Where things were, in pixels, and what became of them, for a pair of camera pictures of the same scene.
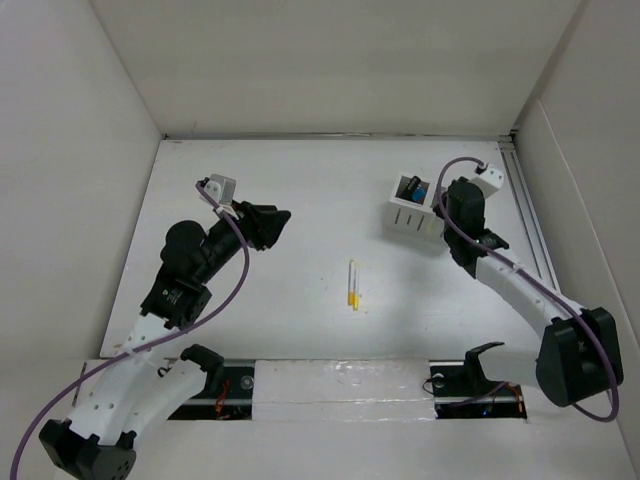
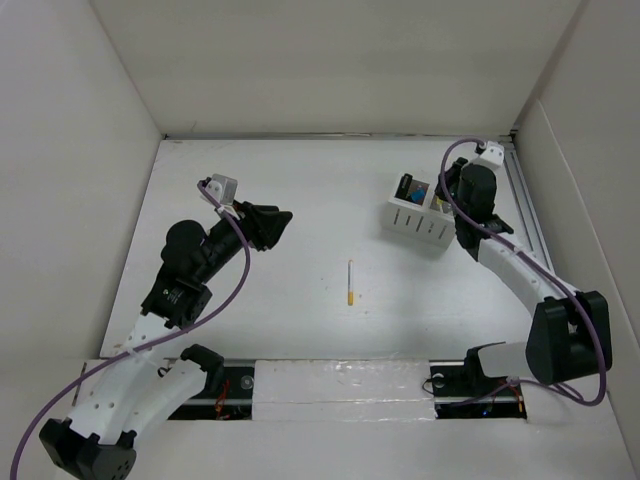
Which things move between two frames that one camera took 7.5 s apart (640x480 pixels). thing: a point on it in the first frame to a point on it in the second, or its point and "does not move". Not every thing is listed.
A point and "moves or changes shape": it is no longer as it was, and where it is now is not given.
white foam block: x=342 y=390 does not move
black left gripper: x=260 y=223 does not move
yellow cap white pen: x=355 y=297 moves or changes shape
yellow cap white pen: x=351 y=283 does not move
